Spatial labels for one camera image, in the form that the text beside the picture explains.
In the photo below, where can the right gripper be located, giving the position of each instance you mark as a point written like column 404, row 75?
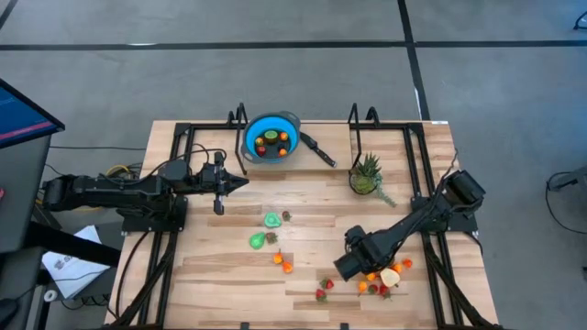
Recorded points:
column 357, row 256

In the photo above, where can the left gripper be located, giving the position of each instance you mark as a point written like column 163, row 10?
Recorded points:
column 206, row 178

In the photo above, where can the blue collapsible bowl grey rim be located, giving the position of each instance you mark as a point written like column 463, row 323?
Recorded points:
column 250, row 137

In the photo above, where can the red orange toy peach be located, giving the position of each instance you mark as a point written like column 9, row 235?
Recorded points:
column 259, row 141
column 397, row 268
column 407, row 263

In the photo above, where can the small orange toy fruit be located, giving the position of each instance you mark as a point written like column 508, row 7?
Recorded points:
column 282, row 152
column 284, row 136

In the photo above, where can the green toy kiwi half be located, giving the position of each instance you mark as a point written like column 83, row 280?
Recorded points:
column 271, row 135

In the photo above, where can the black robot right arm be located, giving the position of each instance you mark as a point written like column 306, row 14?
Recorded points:
column 431, row 211

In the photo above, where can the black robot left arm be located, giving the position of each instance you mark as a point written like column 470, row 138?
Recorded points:
column 114, row 190

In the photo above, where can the yellow orange toy fruit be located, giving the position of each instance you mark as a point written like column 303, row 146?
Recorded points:
column 371, row 277

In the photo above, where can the orange yellow toy pear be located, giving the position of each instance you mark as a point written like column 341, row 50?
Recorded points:
column 278, row 258
column 362, row 287
column 287, row 267

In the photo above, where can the green toy avocado half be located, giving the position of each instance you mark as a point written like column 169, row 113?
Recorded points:
column 273, row 220
column 257, row 241

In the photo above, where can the potted succulent plant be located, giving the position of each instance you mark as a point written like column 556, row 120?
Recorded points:
column 364, row 181

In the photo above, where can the white printed paper sheet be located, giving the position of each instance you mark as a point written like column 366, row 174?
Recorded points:
column 73, row 270

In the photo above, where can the white tape roll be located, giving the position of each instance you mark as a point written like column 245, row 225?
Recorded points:
column 45, row 295

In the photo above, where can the large computer monitor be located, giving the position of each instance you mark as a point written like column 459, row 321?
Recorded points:
column 23, row 114

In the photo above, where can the black aluminium rig frame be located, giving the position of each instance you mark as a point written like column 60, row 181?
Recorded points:
column 206, row 126

